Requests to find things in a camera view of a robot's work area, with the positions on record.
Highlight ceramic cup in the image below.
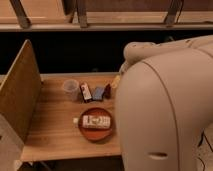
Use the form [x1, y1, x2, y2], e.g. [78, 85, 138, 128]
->
[62, 79, 79, 101]

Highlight left wooden side panel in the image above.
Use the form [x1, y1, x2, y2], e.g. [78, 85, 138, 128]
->
[0, 40, 42, 171]

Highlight dark red small block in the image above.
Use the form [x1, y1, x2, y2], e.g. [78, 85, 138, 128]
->
[104, 84, 111, 99]

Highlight small red white carton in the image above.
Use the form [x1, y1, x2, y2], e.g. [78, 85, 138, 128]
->
[80, 83, 92, 102]

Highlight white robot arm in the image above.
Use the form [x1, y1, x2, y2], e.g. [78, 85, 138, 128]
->
[115, 35, 213, 171]

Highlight wooden shelf rail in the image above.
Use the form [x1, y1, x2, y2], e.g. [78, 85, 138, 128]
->
[0, 0, 213, 33]

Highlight white labelled bottle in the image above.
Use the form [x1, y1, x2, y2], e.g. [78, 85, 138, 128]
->
[73, 115, 111, 129]

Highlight round red plate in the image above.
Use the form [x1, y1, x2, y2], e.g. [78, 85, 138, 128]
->
[78, 107, 114, 142]

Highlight black floor cables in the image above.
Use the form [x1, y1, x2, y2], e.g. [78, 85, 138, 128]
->
[196, 131, 213, 171]

